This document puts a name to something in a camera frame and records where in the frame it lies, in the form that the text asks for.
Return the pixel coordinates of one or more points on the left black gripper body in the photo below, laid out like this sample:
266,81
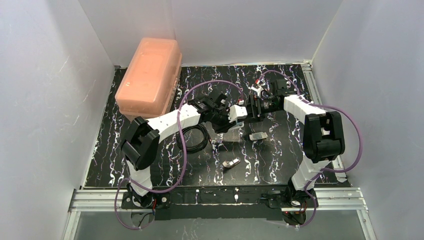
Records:
224,120

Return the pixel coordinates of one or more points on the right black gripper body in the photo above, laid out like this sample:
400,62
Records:
252,108

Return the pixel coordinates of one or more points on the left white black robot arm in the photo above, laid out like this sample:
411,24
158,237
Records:
141,140

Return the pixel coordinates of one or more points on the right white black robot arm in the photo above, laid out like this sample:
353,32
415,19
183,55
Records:
322,139

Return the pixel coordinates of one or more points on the orange plastic storage box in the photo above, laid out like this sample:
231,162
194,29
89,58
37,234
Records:
149,84

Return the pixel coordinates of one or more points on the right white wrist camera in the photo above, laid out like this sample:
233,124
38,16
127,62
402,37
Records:
257,89

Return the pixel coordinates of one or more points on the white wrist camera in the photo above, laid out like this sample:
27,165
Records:
257,89
237,112

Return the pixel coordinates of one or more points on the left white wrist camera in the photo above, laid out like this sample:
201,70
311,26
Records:
237,112

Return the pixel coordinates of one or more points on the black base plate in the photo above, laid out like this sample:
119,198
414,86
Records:
221,202

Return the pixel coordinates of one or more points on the aluminium frame rail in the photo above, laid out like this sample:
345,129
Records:
95,213

